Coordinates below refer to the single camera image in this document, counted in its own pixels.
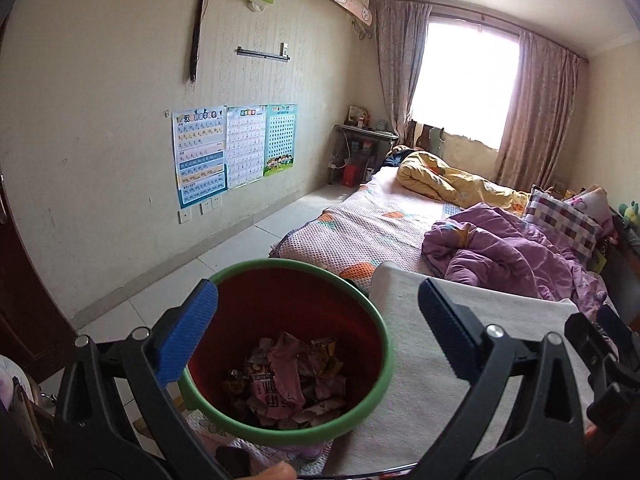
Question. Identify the yellow quilt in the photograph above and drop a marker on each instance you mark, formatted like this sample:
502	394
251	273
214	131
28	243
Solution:
425	175

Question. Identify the pale green bag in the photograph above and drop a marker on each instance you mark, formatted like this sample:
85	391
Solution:
437	139

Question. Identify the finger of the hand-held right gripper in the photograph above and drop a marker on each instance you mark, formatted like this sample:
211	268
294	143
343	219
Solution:
617	332
592	347

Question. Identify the metal wall rack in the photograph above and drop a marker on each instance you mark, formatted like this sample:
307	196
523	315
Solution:
262	53

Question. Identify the double white wall socket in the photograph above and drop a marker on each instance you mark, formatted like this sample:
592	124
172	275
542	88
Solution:
210	204

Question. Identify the single white wall socket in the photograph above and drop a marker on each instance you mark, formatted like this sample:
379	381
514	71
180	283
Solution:
185	216

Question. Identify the pink patterned curtain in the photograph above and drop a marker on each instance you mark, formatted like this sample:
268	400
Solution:
397	70
542	120

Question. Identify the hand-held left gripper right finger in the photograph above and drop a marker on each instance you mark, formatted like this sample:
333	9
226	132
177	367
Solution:
450	330

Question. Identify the window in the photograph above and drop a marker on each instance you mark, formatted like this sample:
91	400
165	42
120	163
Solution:
465	80

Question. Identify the patterned bedspread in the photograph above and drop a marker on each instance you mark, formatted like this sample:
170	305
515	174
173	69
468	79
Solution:
360	225

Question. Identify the pile of crumpled wrappers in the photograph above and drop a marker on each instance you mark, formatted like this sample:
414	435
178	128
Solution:
285	385

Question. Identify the red box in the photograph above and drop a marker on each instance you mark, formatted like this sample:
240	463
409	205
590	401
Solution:
354	172

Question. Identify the dark wooden headboard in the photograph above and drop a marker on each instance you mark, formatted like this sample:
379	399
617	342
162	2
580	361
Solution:
625	280

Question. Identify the floral clothes pile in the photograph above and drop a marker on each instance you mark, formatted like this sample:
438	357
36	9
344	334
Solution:
17	405

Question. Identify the blue striped wall poster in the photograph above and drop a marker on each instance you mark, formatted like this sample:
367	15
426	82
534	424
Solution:
200	157

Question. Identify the purple quilt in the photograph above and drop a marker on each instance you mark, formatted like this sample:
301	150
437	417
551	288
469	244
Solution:
500	255

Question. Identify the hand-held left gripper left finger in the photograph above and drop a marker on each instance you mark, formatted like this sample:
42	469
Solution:
190	330

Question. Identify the small dark desk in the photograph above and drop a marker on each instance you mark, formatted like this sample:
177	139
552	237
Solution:
365	131

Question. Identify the checkered pillow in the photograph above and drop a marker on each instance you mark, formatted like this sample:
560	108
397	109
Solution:
560	220

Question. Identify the green bordered wall poster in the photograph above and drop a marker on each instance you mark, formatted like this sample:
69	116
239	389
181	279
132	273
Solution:
280	140

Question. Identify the white chart wall poster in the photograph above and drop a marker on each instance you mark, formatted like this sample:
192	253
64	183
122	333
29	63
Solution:
245	147

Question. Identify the green plush toy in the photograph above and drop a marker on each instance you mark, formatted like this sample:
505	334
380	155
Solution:
630	212

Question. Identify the pink pillow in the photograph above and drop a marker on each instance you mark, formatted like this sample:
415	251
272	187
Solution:
595	205

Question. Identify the red bucket with green rim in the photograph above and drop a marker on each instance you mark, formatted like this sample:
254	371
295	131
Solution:
300	310

